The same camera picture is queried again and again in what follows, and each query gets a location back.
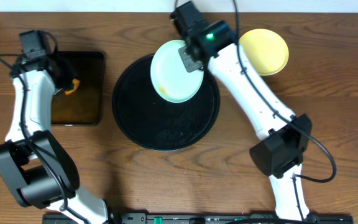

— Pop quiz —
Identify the yellow plate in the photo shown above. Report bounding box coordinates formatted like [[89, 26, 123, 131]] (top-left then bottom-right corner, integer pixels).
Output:
[[239, 29, 289, 76]]

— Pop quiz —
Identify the orange sponge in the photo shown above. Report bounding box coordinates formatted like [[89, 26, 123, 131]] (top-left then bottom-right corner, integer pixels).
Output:
[[65, 78, 80, 95]]

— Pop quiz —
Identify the black round tray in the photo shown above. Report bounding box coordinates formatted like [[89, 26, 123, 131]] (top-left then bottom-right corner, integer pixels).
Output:
[[112, 55, 220, 151]]

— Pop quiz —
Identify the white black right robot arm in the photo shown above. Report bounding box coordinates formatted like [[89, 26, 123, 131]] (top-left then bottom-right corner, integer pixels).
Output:
[[176, 21, 311, 221]]

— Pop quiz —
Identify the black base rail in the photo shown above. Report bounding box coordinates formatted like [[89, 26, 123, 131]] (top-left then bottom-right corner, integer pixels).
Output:
[[119, 213, 354, 224]]

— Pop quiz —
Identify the black rectangular water tray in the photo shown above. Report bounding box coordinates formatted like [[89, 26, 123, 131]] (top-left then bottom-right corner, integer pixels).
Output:
[[52, 51, 105, 126]]

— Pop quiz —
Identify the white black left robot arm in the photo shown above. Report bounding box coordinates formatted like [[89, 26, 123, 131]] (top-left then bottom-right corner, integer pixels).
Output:
[[0, 56, 112, 223]]

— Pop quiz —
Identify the light green plate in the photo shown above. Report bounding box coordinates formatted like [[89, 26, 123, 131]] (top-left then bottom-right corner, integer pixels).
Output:
[[150, 40, 204, 103]]

